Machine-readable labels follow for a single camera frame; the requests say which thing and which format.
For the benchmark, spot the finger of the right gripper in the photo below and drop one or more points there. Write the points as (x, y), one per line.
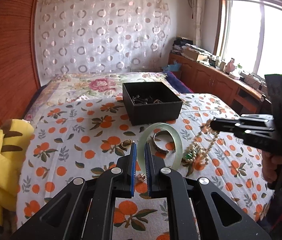
(225, 125)

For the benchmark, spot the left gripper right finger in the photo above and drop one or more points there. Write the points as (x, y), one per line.
(153, 165)

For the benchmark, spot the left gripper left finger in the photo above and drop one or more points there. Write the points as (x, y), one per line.
(126, 182)

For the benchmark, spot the engraved silver bangle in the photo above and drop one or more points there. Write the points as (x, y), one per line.
(163, 142)

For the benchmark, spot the pale green jade bangle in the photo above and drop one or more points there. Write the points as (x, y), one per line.
(143, 140)

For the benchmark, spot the black jewelry box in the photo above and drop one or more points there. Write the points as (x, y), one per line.
(150, 102)

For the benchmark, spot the right hand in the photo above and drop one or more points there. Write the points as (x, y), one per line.
(269, 165)

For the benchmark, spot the small rose gold earring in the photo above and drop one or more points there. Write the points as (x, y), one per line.
(141, 177)

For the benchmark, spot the wooden sideboard cabinet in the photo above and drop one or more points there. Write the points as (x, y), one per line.
(205, 79)

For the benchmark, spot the pink figurine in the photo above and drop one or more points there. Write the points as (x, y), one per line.
(230, 66)

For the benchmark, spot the orange print bed sheet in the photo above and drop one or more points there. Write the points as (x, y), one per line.
(85, 139)

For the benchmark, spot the purple blanket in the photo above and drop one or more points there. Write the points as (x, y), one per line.
(177, 84)

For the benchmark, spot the blue cloth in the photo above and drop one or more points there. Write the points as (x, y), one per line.
(175, 67)

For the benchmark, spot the stack of papers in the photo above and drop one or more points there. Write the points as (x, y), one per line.
(184, 47)

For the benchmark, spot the window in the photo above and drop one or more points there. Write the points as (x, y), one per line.
(250, 33)

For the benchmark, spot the floral quilt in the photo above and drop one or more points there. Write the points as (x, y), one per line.
(69, 88)

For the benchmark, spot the yellow plush toy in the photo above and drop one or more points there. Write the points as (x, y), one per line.
(15, 136)

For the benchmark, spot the circle pattern sheer curtain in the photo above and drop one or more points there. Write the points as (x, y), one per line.
(100, 36)

